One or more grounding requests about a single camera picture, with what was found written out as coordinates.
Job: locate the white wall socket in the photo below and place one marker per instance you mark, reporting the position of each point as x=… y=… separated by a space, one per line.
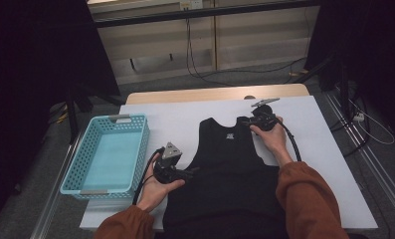
x=191 y=4

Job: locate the white table cover board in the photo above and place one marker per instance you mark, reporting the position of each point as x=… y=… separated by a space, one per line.
x=317 y=132

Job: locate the white power strip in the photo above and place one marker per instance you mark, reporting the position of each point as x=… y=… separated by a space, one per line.
x=358 y=117

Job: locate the black stand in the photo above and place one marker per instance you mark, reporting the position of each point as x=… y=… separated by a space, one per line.
x=73 y=122
x=344 y=86

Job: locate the round table grommet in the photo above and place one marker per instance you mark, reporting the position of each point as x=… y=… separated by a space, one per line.
x=249 y=97

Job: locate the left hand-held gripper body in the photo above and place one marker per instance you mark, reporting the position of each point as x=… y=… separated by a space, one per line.
x=171 y=152

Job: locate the beige cabinet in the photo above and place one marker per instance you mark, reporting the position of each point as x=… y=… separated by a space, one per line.
x=258 y=43

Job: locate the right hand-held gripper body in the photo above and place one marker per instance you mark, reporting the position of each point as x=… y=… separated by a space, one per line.
x=264 y=118

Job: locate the black sleeveless vest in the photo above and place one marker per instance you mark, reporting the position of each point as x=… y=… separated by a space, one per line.
x=225 y=182

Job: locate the black metal bar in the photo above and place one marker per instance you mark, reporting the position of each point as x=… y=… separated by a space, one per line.
x=201 y=13

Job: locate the person's left hand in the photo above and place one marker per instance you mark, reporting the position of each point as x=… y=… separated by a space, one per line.
x=155 y=195

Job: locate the black curtain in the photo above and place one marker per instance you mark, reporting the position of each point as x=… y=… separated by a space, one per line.
x=26 y=83
x=377 y=49

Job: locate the person's right hand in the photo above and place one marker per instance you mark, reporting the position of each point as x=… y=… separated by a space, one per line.
x=274 y=141

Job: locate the light blue plastic basket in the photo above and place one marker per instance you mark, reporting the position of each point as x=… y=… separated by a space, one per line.
x=112 y=159

